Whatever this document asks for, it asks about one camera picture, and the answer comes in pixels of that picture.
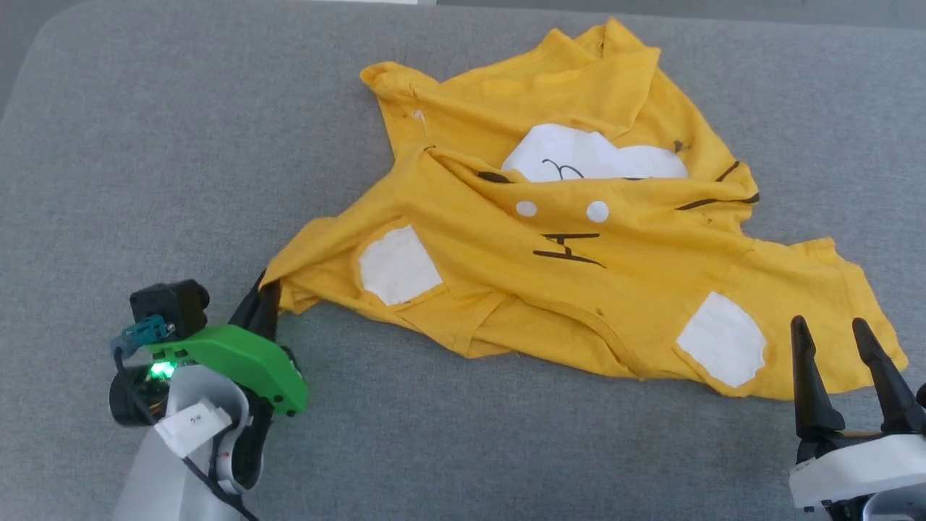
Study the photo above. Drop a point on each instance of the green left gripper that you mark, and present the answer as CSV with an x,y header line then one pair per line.
x,y
239,354

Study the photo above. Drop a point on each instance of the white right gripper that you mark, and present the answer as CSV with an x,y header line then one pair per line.
x,y
868,470

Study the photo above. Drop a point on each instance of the yellow shirt with white patches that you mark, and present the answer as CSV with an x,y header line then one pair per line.
x,y
579,289

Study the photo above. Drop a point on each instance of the grey fabric sofa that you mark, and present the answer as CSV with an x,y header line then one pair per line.
x,y
181,145

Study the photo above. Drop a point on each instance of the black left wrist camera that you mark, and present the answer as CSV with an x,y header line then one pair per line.
x,y
173,307

